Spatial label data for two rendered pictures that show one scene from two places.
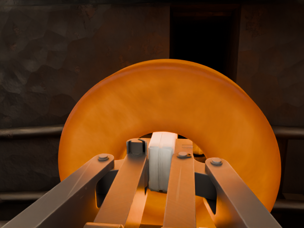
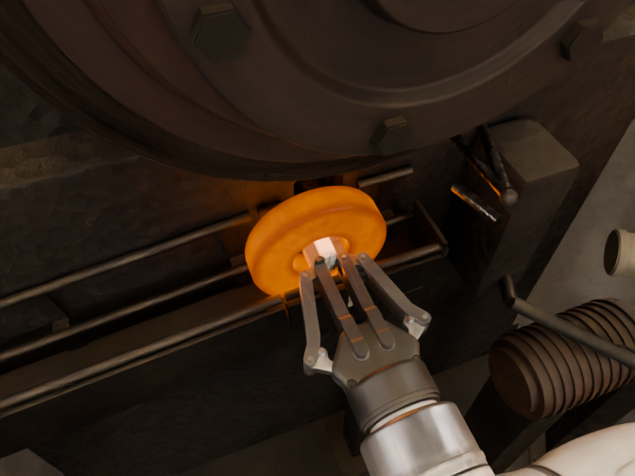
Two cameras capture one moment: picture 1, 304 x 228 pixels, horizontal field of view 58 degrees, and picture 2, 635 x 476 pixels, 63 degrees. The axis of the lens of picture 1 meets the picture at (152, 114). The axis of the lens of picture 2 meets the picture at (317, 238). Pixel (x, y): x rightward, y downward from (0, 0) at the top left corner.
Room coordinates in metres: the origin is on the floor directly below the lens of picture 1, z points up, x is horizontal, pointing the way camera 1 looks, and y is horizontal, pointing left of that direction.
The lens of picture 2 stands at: (-0.12, 0.15, 1.20)
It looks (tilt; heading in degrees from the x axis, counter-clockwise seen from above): 51 degrees down; 332
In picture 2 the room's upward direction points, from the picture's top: straight up
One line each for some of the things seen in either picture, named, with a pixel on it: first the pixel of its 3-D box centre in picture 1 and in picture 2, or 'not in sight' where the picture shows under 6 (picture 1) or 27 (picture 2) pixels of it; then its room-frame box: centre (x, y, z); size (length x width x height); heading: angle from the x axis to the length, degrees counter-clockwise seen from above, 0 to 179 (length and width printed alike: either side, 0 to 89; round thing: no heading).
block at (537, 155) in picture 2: not in sight; (499, 212); (0.17, -0.27, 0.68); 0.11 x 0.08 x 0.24; 173
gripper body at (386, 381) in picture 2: not in sight; (381, 370); (0.03, 0.01, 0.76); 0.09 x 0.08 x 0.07; 173
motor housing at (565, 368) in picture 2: not in sight; (528, 406); (0.01, -0.35, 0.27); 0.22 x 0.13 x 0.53; 83
